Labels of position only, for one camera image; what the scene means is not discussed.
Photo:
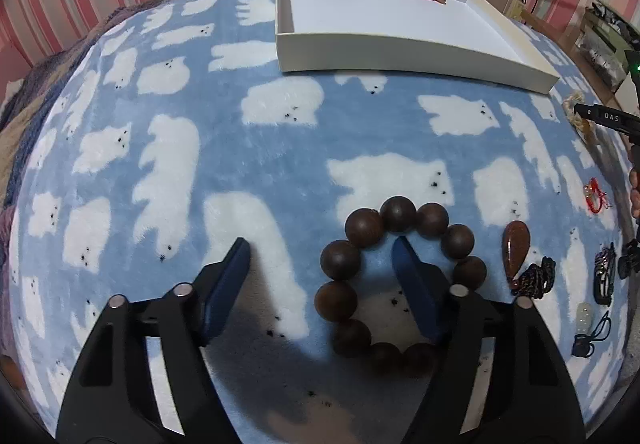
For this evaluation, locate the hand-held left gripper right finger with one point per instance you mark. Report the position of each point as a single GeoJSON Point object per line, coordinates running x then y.
{"type": "Point", "coordinates": [415, 284]}

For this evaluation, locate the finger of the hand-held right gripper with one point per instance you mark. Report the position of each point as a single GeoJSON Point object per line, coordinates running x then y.
{"type": "Point", "coordinates": [586, 112]}

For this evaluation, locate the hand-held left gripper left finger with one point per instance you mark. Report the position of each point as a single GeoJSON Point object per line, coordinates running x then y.
{"type": "Point", "coordinates": [230, 284]}

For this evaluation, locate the beige bead ornament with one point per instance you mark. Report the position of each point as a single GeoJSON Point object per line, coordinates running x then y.
{"type": "Point", "coordinates": [577, 111]}

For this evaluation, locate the white shallow cardboard box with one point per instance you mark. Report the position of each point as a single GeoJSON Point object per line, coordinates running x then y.
{"type": "Point", "coordinates": [400, 38]}

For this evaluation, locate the person's right hand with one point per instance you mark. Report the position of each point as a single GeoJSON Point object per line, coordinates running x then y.
{"type": "Point", "coordinates": [635, 194]}

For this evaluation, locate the green storage bag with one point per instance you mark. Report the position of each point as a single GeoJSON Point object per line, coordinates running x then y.
{"type": "Point", "coordinates": [600, 43]}

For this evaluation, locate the wooden desk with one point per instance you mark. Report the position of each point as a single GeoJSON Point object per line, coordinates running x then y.
{"type": "Point", "coordinates": [555, 26]}

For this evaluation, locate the blue bear print blanket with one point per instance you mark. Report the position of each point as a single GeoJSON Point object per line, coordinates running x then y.
{"type": "Point", "coordinates": [200, 173]}

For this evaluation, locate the black hair claw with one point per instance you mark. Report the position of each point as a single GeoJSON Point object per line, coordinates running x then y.
{"type": "Point", "coordinates": [631, 261]}

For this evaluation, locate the striped knitted quilt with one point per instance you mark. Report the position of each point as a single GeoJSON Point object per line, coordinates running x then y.
{"type": "Point", "coordinates": [30, 88]}

